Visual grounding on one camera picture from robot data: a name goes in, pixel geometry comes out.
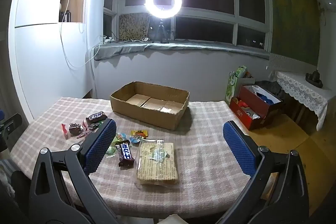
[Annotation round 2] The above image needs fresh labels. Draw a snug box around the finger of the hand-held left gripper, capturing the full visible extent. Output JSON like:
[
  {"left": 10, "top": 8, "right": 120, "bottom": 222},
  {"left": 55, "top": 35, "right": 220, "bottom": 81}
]
[{"left": 0, "top": 113, "right": 23, "bottom": 135}]

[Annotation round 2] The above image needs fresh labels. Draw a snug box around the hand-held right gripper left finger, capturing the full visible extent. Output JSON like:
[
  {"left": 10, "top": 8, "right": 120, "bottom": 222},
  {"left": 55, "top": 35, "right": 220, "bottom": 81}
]
[{"left": 29, "top": 118, "right": 124, "bottom": 224}]

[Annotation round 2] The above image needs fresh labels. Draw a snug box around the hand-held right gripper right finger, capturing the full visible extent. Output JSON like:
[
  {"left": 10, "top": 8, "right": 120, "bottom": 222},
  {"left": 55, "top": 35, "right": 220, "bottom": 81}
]
[{"left": 215, "top": 120, "right": 309, "bottom": 224}]

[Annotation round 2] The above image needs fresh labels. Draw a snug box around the green jelly cup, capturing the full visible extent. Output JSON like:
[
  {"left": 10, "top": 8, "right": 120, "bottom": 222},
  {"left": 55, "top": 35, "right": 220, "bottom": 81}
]
[{"left": 114, "top": 133, "right": 130, "bottom": 144}]

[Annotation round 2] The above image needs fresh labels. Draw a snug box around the brown chocolate bar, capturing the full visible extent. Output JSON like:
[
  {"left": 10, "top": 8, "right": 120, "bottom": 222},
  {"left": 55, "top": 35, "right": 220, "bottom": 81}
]
[
  {"left": 115, "top": 142, "right": 135, "bottom": 168},
  {"left": 86, "top": 112, "right": 108, "bottom": 123}
]

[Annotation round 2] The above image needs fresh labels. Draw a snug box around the clear cracker packet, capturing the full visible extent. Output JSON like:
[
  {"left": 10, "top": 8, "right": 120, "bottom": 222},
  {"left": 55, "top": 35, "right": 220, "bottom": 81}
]
[{"left": 134, "top": 139, "right": 181, "bottom": 189}]

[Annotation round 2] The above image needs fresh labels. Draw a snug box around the red cardboard box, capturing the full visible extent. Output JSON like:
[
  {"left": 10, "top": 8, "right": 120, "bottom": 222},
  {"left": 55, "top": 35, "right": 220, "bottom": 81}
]
[{"left": 229, "top": 84, "right": 284, "bottom": 131}]

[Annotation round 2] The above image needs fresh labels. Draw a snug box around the green paper bag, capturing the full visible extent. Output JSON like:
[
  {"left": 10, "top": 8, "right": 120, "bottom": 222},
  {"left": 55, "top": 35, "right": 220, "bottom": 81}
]
[{"left": 225, "top": 66, "right": 248, "bottom": 106}]

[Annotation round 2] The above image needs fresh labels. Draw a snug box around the black cloth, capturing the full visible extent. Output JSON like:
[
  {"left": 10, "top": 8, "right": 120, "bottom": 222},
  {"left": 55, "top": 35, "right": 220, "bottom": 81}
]
[{"left": 256, "top": 80, "right": 285, "bottom": 101}]

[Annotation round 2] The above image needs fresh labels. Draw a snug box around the white lace side table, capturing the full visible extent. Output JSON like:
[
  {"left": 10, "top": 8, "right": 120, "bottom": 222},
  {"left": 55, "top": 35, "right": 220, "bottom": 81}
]
[{"left": 273, "top": 71, "right": 336, "bottom": 131}]

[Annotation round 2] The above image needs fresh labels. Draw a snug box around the grey windowsill cloth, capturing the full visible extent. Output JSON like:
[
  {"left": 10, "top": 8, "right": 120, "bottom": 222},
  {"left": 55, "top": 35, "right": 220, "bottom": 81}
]
[{"left": 93, "top": 39, "right": 271, "bottom": 61}]

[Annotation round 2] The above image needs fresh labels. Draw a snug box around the dark teapot ornament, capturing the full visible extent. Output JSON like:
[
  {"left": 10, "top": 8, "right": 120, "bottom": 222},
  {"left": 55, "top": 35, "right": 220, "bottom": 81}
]
[{"left": 305, "top": 70, "right": 324, "bottom": 88}]

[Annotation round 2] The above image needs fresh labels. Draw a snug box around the leopard print board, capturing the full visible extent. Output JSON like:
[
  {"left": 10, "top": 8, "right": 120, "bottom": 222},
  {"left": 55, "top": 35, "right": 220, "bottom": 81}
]
[{"left": 119, "top": 13, "right": 150, "bottom": 41}]

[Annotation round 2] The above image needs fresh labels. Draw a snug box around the white framed window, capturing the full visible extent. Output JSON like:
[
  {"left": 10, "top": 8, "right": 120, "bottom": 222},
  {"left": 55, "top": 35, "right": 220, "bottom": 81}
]
[{"left": 104, "top": 0, "right": 272, "bottom": 52}]

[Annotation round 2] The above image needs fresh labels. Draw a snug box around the white cable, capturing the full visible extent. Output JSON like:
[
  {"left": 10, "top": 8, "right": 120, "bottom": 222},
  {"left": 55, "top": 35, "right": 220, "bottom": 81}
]
[{"left": 59, "top": 0, "right": 101, "bottom": 69}]

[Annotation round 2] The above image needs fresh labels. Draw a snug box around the ring light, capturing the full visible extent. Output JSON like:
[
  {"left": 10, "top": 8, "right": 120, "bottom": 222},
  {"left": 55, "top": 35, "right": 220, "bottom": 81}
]
[{"left": 145, "top": 0, "right": 183, "bottom": 15}]

